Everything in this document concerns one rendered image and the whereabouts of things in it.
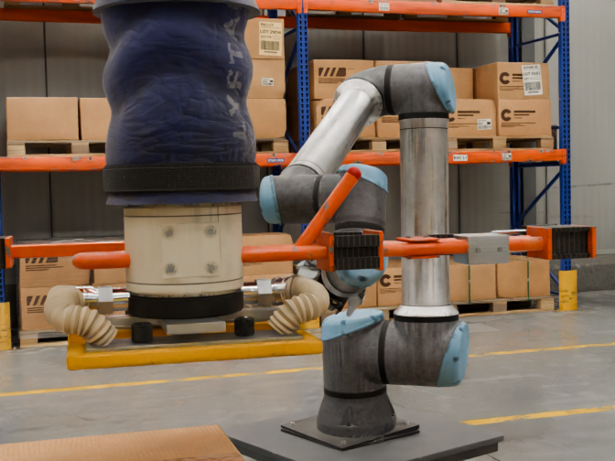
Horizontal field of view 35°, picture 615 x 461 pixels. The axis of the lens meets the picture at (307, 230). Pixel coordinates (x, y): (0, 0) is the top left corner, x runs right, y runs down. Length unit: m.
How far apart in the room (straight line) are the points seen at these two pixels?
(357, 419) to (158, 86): 1.16
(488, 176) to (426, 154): 8.84
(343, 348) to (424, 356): 0.19
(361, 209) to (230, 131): 0.43
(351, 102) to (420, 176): 0.23
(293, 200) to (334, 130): 0.28
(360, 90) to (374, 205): 0.53
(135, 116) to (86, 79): 8.50
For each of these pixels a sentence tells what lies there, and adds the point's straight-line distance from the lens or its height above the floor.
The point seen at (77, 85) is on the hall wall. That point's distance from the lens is 9.82.
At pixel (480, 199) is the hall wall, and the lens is 10.97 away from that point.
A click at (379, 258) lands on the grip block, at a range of 1.43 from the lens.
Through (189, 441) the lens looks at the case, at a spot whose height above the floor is 0.95.
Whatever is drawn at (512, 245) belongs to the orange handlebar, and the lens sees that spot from 1.53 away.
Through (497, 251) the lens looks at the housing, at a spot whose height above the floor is 1.24.
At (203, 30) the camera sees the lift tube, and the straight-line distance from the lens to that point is 1.33.
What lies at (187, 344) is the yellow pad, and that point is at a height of 1.14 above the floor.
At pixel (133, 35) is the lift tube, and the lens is 1.34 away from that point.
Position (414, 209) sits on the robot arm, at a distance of 2.19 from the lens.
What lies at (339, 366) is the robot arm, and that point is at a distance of 2.25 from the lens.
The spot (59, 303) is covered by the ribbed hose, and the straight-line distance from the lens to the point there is 1.32.
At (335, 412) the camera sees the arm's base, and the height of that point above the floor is 0.82.
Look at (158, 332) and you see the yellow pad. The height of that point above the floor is 1.13.
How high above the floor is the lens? 1.36
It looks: 3 degrees down
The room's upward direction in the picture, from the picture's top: 1 degrees counter-clockwise
